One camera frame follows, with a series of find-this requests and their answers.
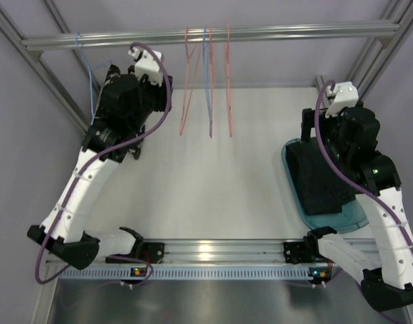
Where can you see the pink wire hanger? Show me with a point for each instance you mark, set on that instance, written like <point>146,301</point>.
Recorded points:
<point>190,80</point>
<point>211,67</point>

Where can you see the pink empty wire hanger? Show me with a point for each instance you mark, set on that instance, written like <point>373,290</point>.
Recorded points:
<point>211,67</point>

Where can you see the teal plastic bin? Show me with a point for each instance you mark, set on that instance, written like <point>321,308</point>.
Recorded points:
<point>349,220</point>

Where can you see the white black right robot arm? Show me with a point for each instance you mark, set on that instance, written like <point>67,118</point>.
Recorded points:
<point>337,173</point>

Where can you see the blue empty wire hanger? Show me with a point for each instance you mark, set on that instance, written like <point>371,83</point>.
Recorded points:
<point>206,79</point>

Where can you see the aluminium frame post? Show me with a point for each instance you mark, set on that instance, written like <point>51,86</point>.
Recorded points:
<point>34,61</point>
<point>379,51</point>

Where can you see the aluminium hanging rail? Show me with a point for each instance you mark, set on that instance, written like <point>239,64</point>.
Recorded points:
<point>379,28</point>

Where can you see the black trousers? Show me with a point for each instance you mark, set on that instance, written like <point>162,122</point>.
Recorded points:
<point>319,190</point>

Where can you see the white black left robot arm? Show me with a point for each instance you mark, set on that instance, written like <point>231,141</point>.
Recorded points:
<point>63,233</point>

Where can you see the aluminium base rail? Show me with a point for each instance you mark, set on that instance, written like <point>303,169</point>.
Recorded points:
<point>220,252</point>

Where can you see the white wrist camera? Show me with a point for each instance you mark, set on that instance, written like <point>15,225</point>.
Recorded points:
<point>146,65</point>
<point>342,95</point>

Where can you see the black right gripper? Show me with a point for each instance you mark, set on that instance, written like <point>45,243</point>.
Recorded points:
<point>313,113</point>

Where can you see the aluminium frame post right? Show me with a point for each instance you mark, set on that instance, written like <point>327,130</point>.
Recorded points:
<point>379,51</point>

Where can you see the black white patterned garment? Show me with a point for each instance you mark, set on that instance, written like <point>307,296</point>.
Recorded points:
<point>120,113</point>

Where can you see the aluminium frame post left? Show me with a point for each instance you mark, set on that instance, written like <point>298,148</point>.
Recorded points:
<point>34,61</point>

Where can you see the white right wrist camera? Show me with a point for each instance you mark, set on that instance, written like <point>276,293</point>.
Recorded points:
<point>342,95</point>

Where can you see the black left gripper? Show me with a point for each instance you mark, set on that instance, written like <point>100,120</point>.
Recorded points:
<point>103,93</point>

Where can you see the perforated grey cable duct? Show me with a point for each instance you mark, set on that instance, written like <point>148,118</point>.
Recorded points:
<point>164,272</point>

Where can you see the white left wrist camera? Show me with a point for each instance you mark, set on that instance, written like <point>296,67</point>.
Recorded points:
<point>146,65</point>

